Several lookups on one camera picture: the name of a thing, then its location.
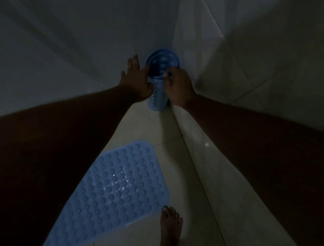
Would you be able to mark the person's left hand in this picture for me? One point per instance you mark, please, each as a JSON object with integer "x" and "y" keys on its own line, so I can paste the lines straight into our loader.
{"x": 136, "y": 81}

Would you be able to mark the person's right hand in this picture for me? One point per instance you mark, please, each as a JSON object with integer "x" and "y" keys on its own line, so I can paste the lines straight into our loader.
{"x": 180, "y": 87}

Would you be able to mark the person's left thumb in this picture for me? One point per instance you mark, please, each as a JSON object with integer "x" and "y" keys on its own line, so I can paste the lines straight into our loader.
{"x": 146, "y": 71}

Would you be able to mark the person's left middle finger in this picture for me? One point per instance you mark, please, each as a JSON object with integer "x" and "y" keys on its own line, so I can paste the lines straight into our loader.
{"x": 129, "y": 64}

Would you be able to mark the person's right fingers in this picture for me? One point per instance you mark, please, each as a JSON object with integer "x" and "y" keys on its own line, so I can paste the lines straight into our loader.
{"x": 169, "y": 73}

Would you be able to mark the blue bath mat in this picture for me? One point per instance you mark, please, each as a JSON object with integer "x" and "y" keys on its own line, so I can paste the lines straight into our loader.
{"x": 159, "y": 81}
{"x": 111, "y": 197}

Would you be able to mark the person's left forearm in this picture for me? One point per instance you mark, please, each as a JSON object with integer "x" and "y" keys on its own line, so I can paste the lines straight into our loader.
{"x": 60, "y": 157}

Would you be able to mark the person's right forearm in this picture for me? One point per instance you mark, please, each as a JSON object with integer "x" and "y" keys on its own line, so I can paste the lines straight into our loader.
{"x": 263, "y": 152}

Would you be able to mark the flat blue bath mat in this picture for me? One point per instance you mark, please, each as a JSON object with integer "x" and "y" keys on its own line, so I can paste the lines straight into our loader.
{"x": 111, "y": 197}

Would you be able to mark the person's bare foot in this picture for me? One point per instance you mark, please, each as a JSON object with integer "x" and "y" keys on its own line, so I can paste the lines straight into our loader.
{"x": 171, "y": 226}

